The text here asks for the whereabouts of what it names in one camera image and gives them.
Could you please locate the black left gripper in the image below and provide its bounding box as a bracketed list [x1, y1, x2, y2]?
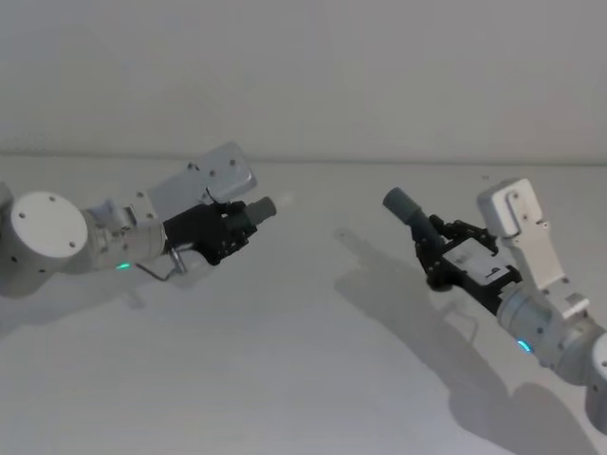
[162, 195, 279, 266]

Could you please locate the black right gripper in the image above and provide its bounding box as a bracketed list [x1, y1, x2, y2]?
[382, 186, 519, 317]

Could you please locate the white table cloth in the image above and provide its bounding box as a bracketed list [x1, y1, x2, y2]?
[0, 150, 607, 455]

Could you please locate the thin dark gripper cable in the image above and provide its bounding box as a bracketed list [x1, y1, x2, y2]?
[136, 247, 187, 283]

